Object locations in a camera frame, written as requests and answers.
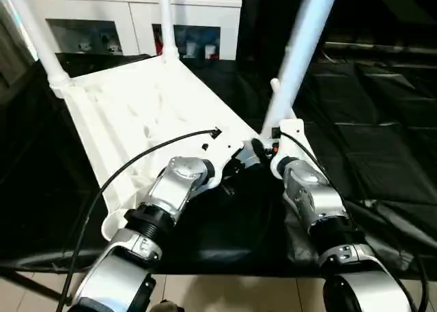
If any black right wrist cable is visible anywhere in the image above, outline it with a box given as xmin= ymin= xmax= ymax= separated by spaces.
xmin=272 ymin=127 xmax=429 ymax=312

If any long dark metal rod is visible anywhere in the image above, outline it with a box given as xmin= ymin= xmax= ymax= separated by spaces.
xmin=324 ymin=42 xmax=437 ymax=53

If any white glass-door cabinet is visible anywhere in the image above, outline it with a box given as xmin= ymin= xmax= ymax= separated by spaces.
xmin=25 ymin=0 xmax=243 ymax=61

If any grey curtain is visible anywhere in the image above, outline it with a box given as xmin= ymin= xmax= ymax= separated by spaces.
xmin=0 ymin=0 xmax=38 ymax=87

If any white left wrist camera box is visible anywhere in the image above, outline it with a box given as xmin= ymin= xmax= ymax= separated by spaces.
xmin=201 ymin=127 xmax=255 ymax=190

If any white plastic table top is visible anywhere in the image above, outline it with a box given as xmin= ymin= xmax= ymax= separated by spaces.
xmin=49 ymin=57 xmax=264 ymax=241

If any brown round robot part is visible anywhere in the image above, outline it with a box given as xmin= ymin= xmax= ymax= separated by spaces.
xmin=153 ymin=300 xmax=187 ymax=312

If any black folding table frame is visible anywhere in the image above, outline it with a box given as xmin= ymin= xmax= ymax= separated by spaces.
xmin=0 ymin=267 xmax=69 ymax=302

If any black backdrop cloth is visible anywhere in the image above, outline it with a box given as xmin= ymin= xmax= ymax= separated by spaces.
xmin=238 ymin=0 xmax=437 ymax=50

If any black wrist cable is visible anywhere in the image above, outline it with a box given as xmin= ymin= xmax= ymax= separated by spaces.
xmin=54 ymin=129 xmax=223 ymax=312
xmin=272 ymin=127 xmax=429 ymax=312

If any black work surface mat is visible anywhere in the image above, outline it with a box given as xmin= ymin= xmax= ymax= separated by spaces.
xmin=0 ymin=48 xmax=437 ymax=279

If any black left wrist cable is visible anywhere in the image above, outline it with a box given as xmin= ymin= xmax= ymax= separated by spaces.
xmin=54 ymin=129 xmax=223 ymax=312

